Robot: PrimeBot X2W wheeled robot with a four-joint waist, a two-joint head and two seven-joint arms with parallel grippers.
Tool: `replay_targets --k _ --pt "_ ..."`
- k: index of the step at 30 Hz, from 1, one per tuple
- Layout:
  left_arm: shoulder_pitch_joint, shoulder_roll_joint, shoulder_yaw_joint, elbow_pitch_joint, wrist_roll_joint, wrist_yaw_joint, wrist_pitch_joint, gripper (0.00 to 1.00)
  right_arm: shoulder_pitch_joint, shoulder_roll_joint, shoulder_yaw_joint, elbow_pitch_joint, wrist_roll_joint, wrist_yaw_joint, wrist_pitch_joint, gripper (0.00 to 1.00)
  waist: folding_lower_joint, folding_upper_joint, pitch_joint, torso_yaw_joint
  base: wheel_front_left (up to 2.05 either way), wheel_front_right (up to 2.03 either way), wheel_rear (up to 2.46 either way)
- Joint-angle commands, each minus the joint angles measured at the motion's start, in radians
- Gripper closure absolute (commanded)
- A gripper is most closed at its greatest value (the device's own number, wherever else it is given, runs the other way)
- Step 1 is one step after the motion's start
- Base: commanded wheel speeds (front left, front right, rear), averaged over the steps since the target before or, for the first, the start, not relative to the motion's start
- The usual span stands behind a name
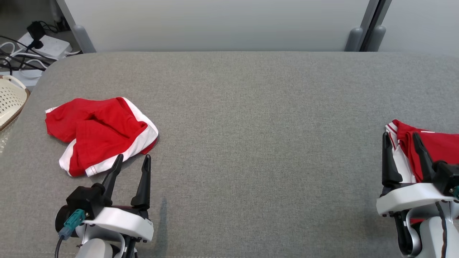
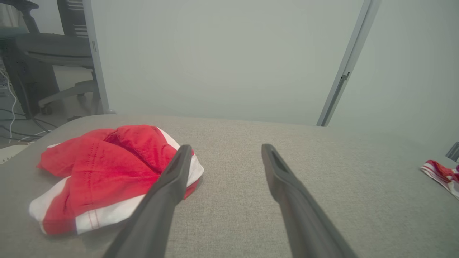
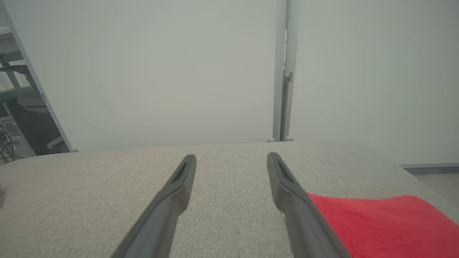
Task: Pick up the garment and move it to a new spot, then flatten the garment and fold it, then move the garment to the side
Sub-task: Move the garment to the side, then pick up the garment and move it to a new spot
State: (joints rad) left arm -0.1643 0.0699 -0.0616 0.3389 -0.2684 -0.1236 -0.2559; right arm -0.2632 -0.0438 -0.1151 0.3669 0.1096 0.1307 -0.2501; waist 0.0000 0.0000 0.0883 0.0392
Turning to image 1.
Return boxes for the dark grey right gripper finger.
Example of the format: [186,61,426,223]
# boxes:
[382,132,403,187]
[412,132,437,183]

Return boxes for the teal left camera connector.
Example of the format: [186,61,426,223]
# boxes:
[58,209,86,240]

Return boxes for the grey partition end post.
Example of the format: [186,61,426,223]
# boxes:
[56,0,84,36]

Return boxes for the white perforated laundry basket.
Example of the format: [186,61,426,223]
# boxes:
[0,75,31,132]

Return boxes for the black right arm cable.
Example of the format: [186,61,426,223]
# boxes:
[436,202,449,258]

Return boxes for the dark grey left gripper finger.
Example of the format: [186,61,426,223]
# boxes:
[131,154,152,211]
[96,154,124,207]

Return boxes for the black left camera cable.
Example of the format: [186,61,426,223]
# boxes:
[55,235,67,258]

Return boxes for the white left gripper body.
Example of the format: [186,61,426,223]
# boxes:
[83,206,155,243]

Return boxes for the black power plug adapter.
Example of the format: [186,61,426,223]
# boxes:
[27,21,47,49]

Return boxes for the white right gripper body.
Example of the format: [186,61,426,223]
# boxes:
[376,183,458,216]

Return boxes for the red shorts with white trim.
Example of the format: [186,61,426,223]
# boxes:
[45,97,159,177]

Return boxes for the white power strip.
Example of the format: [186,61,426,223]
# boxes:
[17,32,72,60]

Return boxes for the grey partition post with gap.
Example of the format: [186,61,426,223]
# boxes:
[360,0,392,52]

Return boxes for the red Bulls 23 jersey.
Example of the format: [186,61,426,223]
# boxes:
[385,119,459,225]

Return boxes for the black power cable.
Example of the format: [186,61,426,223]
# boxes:
[0,34,49,72]

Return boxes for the white floor box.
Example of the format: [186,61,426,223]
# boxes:
[16,68,44,88]

